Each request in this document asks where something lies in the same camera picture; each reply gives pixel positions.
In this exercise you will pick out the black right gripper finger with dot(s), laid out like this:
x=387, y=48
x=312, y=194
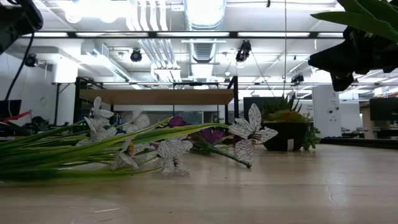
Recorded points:
x=335, y=57

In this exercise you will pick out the purple flower bunch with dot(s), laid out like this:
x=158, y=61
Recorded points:
x=208, y=135

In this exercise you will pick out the white veined flower bunch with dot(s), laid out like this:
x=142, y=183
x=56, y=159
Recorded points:
x=62, y=152

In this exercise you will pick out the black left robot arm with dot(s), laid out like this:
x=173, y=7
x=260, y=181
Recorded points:
x=15, y=18

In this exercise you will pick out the black ceiling spotlight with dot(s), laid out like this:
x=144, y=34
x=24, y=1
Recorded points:
x=243, y=51
x=31, y=60
x=297, y=78
x=136, y=55

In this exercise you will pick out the white pillar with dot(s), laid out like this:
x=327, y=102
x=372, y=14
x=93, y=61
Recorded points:
x=326, y=109

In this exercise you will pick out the black monitor screen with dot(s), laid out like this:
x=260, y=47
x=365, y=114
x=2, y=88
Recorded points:
x=252, y=109
x=384, y=109
x=9, y=109

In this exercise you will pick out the succulent in black pot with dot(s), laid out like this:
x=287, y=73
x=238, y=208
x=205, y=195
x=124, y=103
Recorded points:
x=284, y=133

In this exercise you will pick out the long ceiling light strip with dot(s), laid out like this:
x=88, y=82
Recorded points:
x=192, y=34

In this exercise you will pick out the white ventilation duct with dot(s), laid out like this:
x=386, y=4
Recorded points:
x=205, y=12

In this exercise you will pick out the wooden shelf black frame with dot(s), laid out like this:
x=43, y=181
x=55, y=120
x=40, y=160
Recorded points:
x=155, y=96

